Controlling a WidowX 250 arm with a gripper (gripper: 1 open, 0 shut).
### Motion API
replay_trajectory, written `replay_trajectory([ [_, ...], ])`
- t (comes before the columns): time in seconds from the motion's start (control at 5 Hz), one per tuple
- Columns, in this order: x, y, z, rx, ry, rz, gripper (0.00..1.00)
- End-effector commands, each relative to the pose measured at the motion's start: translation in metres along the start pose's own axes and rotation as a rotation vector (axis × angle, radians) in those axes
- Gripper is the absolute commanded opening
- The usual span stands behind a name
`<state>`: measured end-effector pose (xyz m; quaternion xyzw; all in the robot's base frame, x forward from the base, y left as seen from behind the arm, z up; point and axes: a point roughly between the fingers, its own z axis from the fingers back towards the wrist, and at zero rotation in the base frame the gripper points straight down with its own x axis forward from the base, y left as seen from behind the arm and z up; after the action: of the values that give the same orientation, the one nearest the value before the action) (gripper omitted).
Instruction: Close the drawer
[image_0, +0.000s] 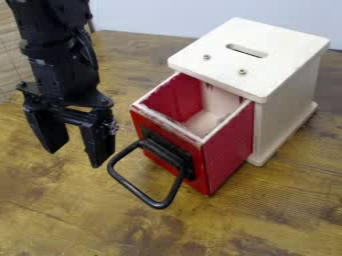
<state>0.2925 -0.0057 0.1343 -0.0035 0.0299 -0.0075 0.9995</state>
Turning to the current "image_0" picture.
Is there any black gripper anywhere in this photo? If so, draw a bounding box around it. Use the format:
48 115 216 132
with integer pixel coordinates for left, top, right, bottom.
17 81 117 168

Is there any black metal drawer handle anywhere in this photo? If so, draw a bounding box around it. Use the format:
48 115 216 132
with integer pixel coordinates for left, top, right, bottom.
107 126 196 210

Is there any red drawer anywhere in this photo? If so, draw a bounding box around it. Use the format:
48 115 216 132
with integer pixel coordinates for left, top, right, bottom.
129 73 255 196

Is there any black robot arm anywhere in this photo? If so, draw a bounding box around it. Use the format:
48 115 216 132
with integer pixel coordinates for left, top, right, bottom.
5 0 117 168

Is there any white wooden box cabinet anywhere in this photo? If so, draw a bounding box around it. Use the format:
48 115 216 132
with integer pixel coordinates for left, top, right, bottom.
168 17 330 166

